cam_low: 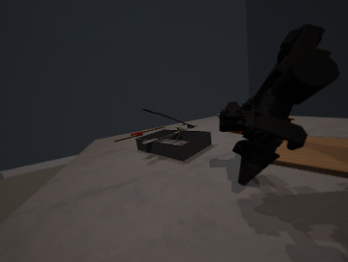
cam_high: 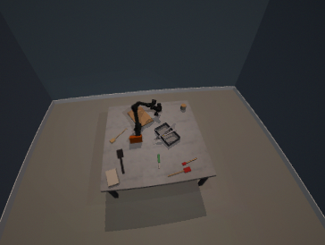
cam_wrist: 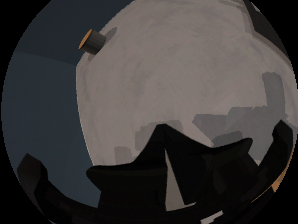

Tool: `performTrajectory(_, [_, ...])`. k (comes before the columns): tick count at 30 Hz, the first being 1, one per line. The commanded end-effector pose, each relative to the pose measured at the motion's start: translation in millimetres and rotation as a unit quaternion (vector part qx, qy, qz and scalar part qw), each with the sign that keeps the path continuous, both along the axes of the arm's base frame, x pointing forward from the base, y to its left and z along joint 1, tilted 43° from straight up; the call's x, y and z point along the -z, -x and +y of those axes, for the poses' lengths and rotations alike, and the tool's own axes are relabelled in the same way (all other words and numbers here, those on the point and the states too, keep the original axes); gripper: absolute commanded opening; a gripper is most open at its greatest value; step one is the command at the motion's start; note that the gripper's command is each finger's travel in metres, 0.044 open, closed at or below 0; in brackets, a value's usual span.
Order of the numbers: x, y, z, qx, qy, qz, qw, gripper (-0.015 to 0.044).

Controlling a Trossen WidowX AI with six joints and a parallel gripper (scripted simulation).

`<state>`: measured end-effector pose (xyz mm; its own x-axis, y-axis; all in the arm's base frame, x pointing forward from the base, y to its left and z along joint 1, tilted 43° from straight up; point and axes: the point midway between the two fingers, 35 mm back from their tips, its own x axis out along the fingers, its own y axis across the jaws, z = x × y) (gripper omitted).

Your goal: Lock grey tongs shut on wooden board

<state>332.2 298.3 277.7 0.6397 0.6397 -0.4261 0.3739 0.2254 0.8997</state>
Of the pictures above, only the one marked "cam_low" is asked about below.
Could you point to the light brown wooden board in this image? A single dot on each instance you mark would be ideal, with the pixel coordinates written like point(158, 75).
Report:
point(323, 155)

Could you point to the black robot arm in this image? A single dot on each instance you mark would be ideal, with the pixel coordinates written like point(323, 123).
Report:
point(300, 72)

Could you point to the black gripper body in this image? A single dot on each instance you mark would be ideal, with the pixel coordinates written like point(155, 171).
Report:
point(271, 127)

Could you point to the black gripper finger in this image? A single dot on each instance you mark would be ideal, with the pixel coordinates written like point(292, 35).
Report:
point(239, 149)
point(256, 158)

